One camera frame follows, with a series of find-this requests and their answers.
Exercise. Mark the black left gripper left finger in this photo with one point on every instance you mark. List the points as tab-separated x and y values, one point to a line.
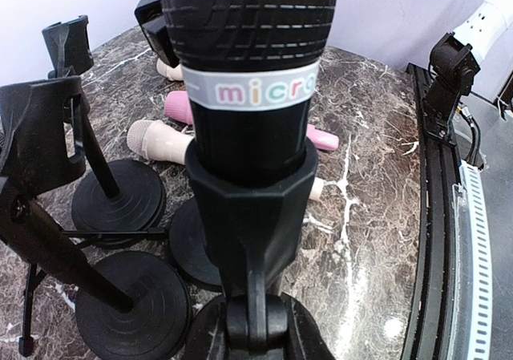
207	338

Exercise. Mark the round-base stand of tall beige mic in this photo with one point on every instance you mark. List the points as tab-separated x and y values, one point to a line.
43	150

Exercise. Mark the beige microphone round head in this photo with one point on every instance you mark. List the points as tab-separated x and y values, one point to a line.
168	72

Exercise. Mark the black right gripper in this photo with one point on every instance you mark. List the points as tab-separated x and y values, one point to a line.
149	14

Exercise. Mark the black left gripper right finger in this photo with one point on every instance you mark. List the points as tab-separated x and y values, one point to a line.
303	339

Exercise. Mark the black stand with textured grip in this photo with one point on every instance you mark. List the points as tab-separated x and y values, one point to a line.
252	235

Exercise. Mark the black toy microphone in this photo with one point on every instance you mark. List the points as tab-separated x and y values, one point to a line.
250	69

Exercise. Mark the black tripod mic stand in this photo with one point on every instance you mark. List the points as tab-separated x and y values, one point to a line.
60	255

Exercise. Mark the black clip mic stand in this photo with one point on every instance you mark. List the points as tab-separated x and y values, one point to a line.
187	248

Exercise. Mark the black front rail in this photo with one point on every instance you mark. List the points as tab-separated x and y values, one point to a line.
444	307

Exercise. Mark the white slotted cable duct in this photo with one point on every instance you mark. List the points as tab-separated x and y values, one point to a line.
479	256

